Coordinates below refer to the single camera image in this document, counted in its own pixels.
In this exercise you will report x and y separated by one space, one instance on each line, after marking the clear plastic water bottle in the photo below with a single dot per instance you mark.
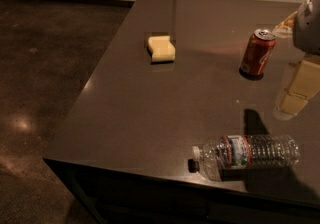
241 152

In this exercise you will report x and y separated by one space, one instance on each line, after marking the dark table cabinet base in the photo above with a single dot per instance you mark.
113 197

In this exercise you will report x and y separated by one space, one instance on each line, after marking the yellow sponge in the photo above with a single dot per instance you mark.
161 48

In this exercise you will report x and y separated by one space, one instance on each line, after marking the red soda can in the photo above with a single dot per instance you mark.
259 48

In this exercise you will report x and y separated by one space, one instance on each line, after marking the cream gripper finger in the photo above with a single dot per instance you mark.
301 83
285 28

